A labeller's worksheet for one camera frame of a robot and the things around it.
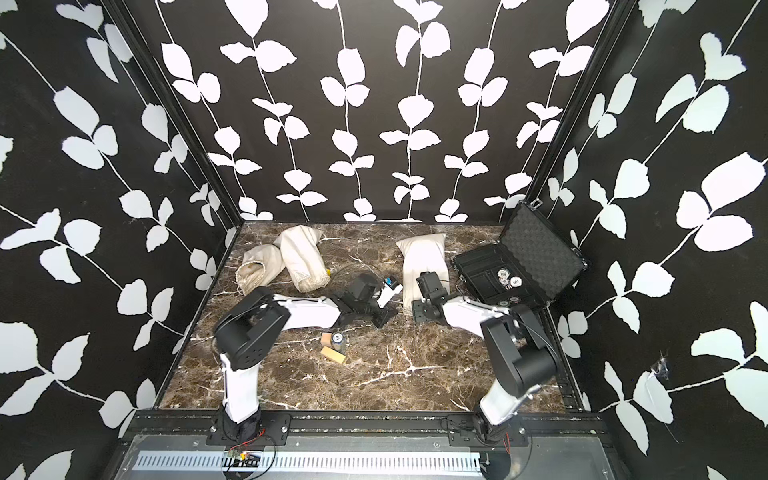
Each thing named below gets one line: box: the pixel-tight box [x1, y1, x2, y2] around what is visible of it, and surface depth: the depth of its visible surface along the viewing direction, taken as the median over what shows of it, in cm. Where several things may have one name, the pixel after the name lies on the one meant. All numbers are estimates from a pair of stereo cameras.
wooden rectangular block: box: [320, 345, 346, 364], surface depth 88 cm
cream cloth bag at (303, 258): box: [274, 225, 331, 293], surface depth 103 cm
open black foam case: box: [453, 199, 589, 306], surface depth 100 cm
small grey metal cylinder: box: [332, 332, 347, 353], surface depth 85 cm
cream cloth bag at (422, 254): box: [395, 233, 450, 310], surface depth 106 cm
